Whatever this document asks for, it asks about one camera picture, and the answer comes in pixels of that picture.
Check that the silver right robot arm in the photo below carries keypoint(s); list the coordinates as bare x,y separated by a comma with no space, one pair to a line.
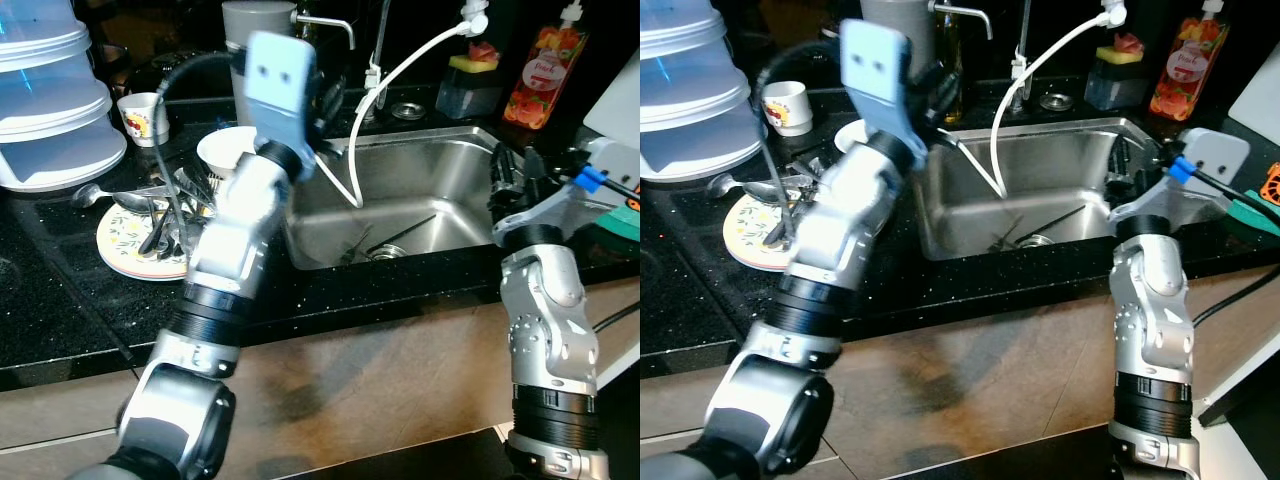
550,320
1150,310

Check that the sink drain strainer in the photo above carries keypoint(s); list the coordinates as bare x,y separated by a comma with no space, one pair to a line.
1035,240
385,252

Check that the white stacked food cover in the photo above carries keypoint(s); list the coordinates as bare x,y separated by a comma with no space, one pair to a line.
50,110
690,100

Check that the steel fork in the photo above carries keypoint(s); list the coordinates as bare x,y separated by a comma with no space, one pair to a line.
192,185

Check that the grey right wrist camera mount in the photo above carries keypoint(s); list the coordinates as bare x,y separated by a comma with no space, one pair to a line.
612,162
1215,155

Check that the small curved chrome tap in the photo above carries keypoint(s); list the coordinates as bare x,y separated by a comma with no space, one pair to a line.
325,20
965,10

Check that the white printed paper cup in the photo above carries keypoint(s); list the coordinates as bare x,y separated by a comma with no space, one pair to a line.
143,120
785,108

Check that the stainless steel sink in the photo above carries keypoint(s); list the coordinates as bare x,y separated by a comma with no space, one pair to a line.
420,185
1050,180

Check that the light grey board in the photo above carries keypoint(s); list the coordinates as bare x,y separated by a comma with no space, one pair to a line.
618,100
1262,100

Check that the teal green cloth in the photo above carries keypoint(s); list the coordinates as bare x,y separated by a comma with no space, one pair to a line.
620,222
1255,212

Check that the round chrome counter cap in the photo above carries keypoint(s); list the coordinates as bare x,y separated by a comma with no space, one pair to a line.
1055,100
407,110

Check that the tall chrome faucet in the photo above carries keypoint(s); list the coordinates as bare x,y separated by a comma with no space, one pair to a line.
1022,40
380,40

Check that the grey canister with red logo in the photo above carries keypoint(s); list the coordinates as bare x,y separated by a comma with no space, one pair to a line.
240,30
920,10

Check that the dark sponge holder box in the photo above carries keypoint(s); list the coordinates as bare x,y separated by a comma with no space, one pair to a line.
1115,90
470,97

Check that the white bowl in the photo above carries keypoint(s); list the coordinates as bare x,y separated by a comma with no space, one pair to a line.
225,150
850,135

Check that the yellow and pink sponge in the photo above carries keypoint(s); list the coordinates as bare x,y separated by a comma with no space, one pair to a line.
478,58
1122,48

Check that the floral yellow rimmed plate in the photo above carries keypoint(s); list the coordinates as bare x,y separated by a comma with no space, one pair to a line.
120,245
745,235

